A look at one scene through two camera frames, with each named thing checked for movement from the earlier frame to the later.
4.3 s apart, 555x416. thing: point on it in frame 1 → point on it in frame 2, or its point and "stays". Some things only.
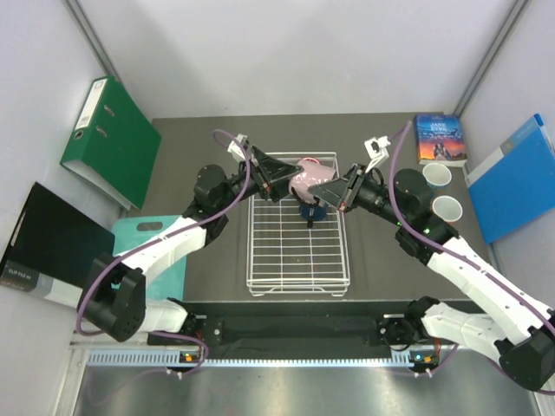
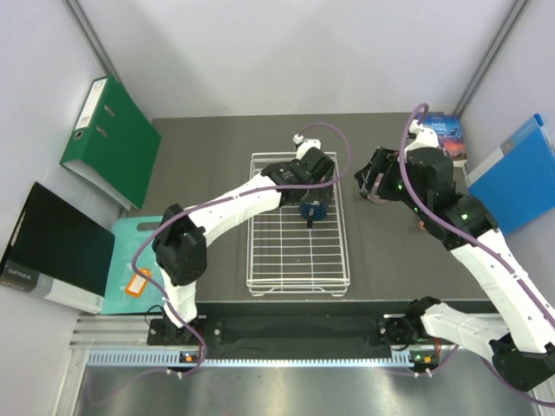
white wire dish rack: [285, 254] stays
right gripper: [343, 192] → [384, 160]
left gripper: [282, 171] → [327, 178]
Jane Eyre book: [440, 140] stays
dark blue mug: [313, 211] stays
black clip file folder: [54, 245] stays
